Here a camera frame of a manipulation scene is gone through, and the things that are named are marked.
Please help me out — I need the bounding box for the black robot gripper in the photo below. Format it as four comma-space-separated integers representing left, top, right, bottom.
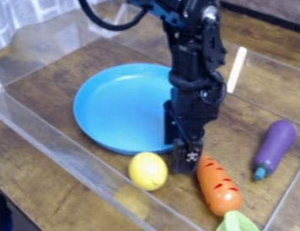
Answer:
164, 75, 226, 174

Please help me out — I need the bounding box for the yellow toy lemon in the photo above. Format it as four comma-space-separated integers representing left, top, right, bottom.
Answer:
128, 152, 168, 191

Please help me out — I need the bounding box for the orange toy carrot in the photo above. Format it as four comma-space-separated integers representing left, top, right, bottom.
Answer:
196, 155, 259, 231

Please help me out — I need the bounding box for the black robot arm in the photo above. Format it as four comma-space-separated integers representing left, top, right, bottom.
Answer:
128, 0, 226, 174

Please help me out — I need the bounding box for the blue round plate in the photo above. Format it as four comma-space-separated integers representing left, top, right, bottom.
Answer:
72, 63, 171, 155

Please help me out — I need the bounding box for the purple toy eggplant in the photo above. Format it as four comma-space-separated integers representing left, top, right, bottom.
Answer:
252, 120, 296, 180

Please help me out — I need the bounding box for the white patterned curtain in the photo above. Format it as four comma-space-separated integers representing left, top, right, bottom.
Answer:
0, 0, 80, 50

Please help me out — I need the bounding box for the clear acrylic enclosure wall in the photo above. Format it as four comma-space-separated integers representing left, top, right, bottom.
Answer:
0, 11, 300, 231

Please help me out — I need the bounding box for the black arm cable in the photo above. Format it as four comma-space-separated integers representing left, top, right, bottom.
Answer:
77, 0, 151, 32

